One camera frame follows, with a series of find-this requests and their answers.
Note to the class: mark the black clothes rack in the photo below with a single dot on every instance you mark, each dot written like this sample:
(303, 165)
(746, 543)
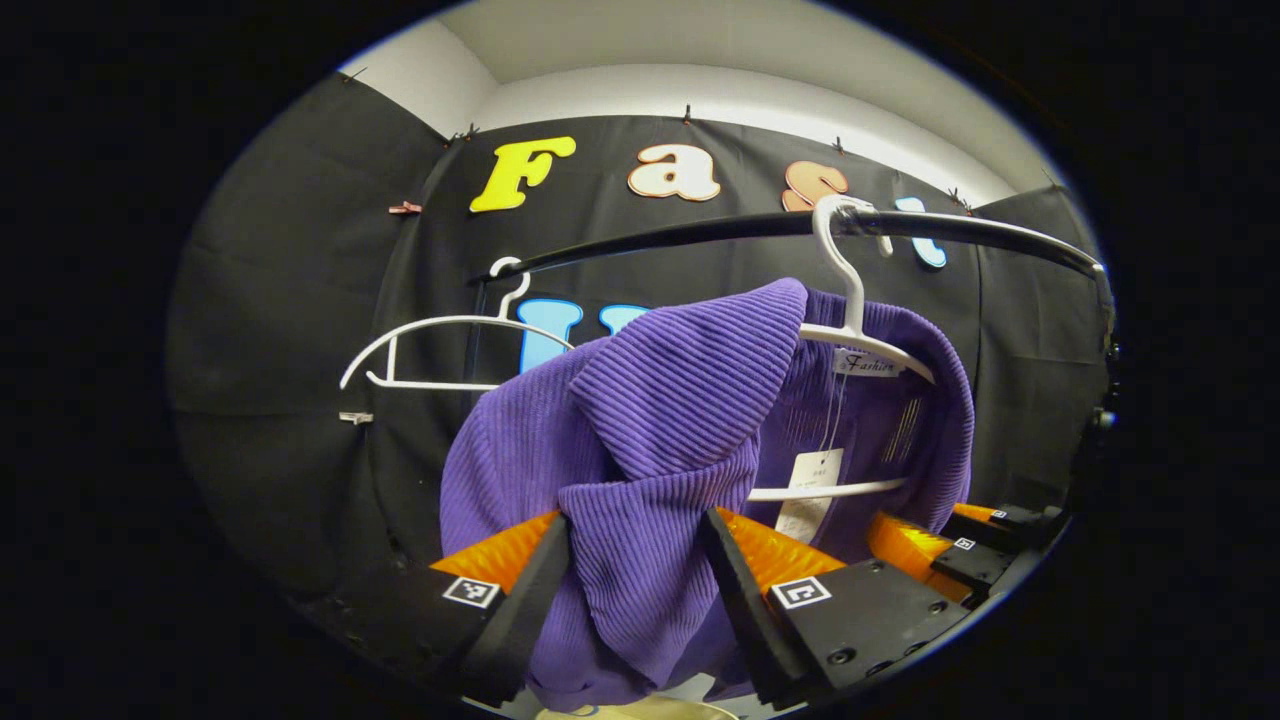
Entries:
(700, 232)

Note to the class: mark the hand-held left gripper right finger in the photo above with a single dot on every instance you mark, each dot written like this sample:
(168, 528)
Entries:
(750, 610)

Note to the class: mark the silver backdrop clip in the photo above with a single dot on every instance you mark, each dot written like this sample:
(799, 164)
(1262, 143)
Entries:
(355, 417)

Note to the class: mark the white plastic clothes hanger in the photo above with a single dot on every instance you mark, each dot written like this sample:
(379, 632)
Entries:
(450, 319)
(853, 290)

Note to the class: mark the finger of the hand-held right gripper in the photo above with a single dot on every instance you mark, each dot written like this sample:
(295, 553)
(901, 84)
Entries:
(915, 555)
(1010, 522)

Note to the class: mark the yellow laundry hamper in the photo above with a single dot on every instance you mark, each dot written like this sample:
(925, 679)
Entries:
(650, 712)

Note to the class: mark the pink backdrop clip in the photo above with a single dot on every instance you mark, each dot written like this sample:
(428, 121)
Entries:
(405, 208)

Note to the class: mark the purple ribbed jacket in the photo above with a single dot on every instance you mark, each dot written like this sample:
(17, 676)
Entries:
(660, 400)

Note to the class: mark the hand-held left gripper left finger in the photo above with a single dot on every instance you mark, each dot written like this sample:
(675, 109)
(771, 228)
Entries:
(520, 610)

